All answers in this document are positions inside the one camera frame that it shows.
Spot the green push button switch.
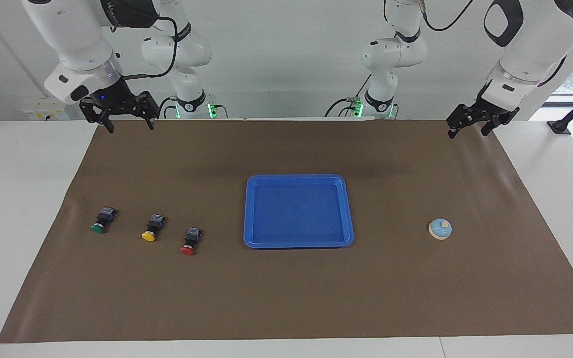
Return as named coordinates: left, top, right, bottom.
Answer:
left=90, top=206, right=118, bottom=235

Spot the yellow push button switch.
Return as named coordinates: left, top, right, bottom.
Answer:
left=141, top=213, right=166, bottom=243

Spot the red push button switch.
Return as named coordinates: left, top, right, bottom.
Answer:
left=180, top=227, right=203, bottom=256

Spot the light blue desk bell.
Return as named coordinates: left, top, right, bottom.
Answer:
left=428, top=218, right=453, bottom=240

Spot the blue plastic tray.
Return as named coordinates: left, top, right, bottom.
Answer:
left=243, top=174, right=355, bottom=249

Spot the brown table mat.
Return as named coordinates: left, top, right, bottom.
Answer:
left=0, top=118, right=573, bottom=344

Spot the black right arm base cable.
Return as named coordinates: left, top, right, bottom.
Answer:
left=160, top=96, right=179, bottom=120

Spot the black arm base cable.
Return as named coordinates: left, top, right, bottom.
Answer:
left=160, top=96, right=179, bottom=120
left=324, top=75, right=372, bottom=118

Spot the white wall socket box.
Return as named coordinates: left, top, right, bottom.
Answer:
left=22, top=97, right=71, bottom=121

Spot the black left arm base cable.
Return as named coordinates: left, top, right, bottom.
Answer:
left=324, top=75, right=372, bottom=118

